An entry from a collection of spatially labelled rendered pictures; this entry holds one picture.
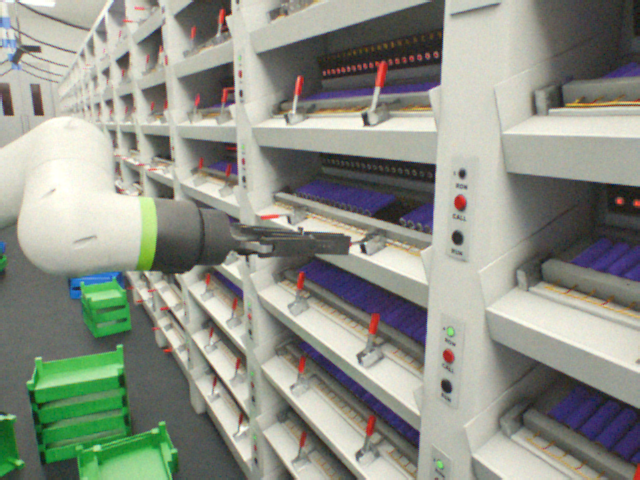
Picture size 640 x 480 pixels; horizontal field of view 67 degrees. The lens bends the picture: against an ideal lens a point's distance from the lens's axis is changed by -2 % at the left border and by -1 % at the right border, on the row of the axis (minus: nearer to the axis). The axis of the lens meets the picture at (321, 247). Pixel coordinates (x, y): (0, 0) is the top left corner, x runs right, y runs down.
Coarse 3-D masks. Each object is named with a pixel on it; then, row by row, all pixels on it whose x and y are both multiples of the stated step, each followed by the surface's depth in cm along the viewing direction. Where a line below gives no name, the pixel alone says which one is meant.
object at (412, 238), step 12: (276, 204) 112; (288, 204) 109; (300, 204) 103; (312, 204) 100; (324, 216) 95; (336, 216) 91; (348, 216) 88; (360, 216) 86; (348, 228) 86; (360, 228) 85; (372, 228) 82; (384, 228) 79; (396, 228) 77; (396, 240) 76; (408, 240) 74; (420, 240) 71; (408, 252) 72
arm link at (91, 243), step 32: (64, 160) 56; (32, 192) 53; (64, 192) 52; (96, 192) 55; (32, 224) 50; (64, 224) 51; (96, 224) 52; (128, 224) 55; (32, 256) 52; (64, 256) 51; (96, 256) 53; (128, 256) 55
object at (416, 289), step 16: (288, 176) 117; (304, 176) 119; (352, 176) 107; (368, 176) 102; (384, 176) 97; (256, 192) 114; (272, 192) 116; (288, 192) 116; (256, 208) 115; (272, 208) 114; (272, 224) 107; (288, 224) 101; (304, 224) 98; (320, 224) 95; (352, 240) 84; (320, 256) 92; (336, 256) 86; (352, 256) 80; (368, 256) 77; (384, 256) 75; (400, 256) 74; (416, 256) 72; (352, 272) 83; (368, 272) 78; (384, 272) 73; (400, 272) 70; (416, 272) 68; (400, 288) 71; (416, 288) 67
